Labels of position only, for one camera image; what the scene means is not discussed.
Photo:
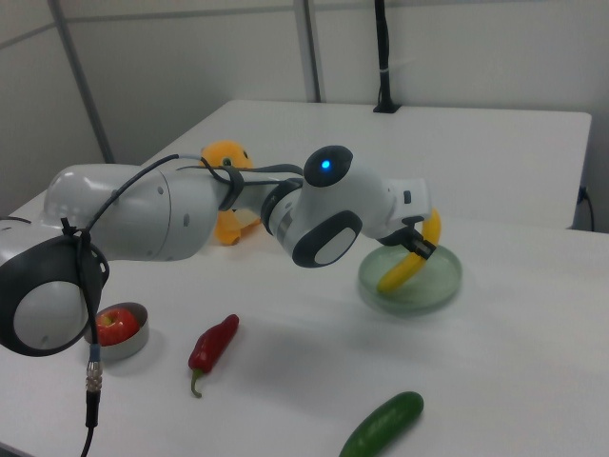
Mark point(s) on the grey partition post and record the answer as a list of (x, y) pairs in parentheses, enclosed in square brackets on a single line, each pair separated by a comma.
[(311, 52)]

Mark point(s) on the white rectangular table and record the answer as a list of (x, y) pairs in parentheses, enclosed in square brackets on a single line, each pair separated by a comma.
[(476, 157)]

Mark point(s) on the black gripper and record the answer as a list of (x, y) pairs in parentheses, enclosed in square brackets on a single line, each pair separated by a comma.
[(397, 235)]

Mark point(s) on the green cucumber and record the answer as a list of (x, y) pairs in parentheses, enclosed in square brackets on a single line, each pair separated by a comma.
[(385, 423)]

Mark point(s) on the yellow banana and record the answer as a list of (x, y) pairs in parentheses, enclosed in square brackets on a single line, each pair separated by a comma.
[(399, 276)]

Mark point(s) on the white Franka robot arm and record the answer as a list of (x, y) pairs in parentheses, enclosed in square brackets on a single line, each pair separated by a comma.
[(157, 214)]

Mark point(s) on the orange plush toy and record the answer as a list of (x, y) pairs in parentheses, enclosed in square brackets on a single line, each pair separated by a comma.
[(228, 228)]

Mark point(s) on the red apple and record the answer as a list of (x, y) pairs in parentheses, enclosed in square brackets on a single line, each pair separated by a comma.
[(119, 326)]

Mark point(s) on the red chili pepper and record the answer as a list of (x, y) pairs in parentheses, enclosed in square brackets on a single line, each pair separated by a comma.
[(214, 343)]

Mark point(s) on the black clamped pole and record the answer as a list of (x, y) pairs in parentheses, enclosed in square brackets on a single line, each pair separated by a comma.
[(383, 57)]

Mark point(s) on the round metal bowl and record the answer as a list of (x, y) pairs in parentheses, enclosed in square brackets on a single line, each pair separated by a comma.
[(128, 345)]

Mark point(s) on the light green plastic plate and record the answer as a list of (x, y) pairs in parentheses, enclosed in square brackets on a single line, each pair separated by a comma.
[(428, 290)]

